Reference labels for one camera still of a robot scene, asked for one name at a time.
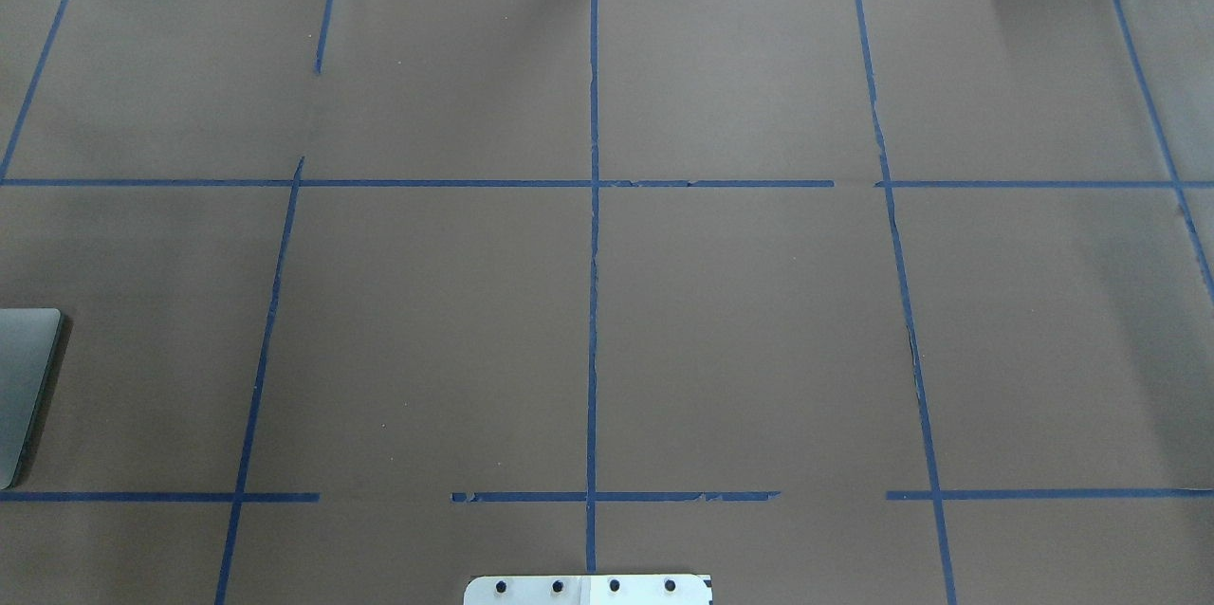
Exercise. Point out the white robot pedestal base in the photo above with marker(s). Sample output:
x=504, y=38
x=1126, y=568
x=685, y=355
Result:
x=590, y=589

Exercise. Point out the silver closed laptop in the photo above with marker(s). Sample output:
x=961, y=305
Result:
x=29, y=340

